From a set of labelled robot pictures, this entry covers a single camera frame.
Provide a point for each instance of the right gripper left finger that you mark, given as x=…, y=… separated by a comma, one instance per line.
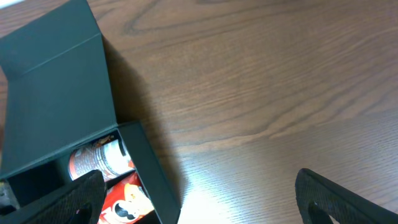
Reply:
x=80, y=201

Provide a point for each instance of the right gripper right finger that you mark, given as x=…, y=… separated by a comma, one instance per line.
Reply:
x=320, y=200

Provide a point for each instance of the red Pringles can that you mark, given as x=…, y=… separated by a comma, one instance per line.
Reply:
x=126, y=202

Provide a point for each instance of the silver Pringles can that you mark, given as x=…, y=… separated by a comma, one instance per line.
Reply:
x=108, y=155

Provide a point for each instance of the black open gift box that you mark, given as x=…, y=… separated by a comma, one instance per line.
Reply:
x=63, y=77

